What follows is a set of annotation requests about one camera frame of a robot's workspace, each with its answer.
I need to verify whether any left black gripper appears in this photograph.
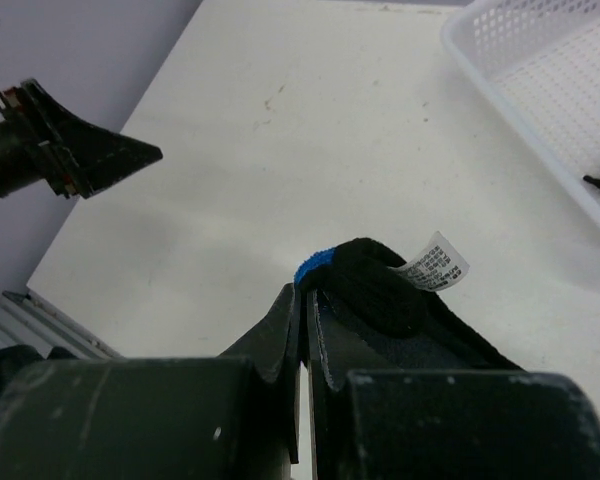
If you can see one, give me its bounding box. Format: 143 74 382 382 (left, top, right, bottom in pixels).
0 79 163 199

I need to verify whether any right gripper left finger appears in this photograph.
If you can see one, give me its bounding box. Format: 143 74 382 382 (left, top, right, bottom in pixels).
0 284 301 479

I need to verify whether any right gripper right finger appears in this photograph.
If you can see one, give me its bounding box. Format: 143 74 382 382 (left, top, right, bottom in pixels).
305 292 600 479

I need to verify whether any blue and black towel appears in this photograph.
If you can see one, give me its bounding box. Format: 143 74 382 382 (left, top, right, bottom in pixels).
294 238 521 371

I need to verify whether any blue towel white label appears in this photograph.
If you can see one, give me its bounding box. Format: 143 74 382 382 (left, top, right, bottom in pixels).
391 231 469 292

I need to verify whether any white plastic mesh basket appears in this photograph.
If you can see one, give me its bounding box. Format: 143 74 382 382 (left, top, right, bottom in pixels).
440 0 600 229

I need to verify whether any aluminium mounting rail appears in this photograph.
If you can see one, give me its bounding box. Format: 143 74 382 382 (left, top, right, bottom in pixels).
0 291 120 359

